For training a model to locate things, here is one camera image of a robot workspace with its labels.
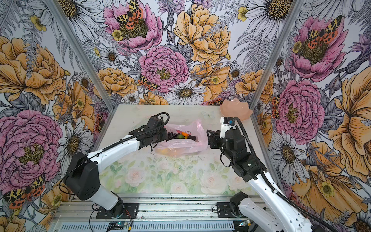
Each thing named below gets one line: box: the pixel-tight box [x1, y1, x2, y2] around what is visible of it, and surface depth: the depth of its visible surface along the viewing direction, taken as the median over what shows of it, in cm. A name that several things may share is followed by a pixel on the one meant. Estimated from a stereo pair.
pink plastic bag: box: [154, 119, 209, 157], surface depth 87 cm
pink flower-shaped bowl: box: [219, 98, 253, 122], surface depth 122 cm
